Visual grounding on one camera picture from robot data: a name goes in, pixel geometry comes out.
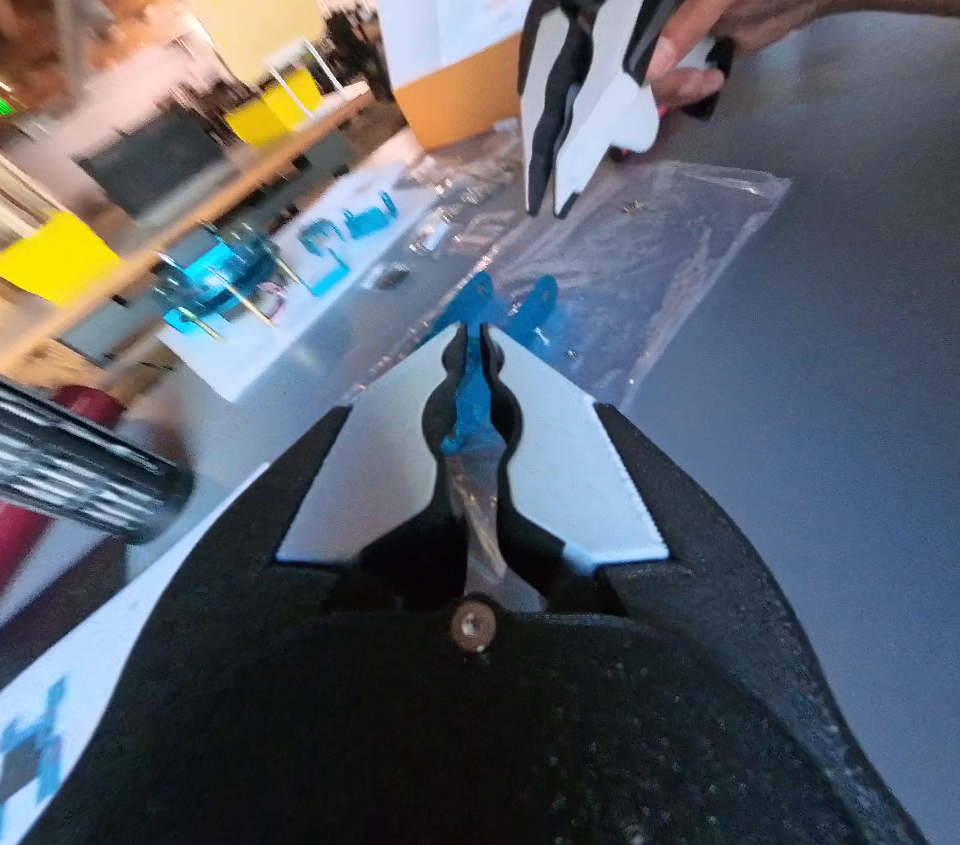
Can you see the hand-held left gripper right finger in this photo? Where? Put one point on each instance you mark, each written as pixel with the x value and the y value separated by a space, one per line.
pixel 585 477

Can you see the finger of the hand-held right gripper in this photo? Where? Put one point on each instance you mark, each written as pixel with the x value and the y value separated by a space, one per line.
pixel 611 72
pixel 541 80

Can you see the orange white cardboard box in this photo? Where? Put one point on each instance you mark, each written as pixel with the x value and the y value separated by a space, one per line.
pixel 450 95

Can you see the dark grey desk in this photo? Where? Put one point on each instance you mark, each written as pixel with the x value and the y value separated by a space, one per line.
pixel 825 335

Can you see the blue perforated long bracket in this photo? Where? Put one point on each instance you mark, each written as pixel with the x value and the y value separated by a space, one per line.
pixel 367 219

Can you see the blue metal U bracket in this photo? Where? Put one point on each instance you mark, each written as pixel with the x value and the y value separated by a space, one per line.
pixel 330 275

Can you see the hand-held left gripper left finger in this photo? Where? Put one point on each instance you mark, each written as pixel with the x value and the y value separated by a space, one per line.
pixel 360 477

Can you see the blue metal bracket assembly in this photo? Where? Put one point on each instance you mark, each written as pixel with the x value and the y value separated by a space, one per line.
pixel 472 305

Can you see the white foam sheet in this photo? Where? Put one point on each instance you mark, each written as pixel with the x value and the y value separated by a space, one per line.
pixel 247 365

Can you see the white instruction sheet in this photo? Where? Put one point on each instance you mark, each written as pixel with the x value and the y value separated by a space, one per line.
pixel 75 672

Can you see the round blue robot base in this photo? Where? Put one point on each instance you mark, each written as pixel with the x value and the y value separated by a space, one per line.
pixel 225 275

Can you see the clear plastic bag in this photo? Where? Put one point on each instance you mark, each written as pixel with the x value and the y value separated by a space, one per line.
pixel 675 245

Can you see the yellow storage bin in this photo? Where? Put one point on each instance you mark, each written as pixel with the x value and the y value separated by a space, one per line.
pixel 52 260
pixel 277 106

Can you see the scattered small clear hardware bags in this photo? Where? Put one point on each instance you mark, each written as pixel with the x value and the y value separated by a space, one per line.
pixel 450 215

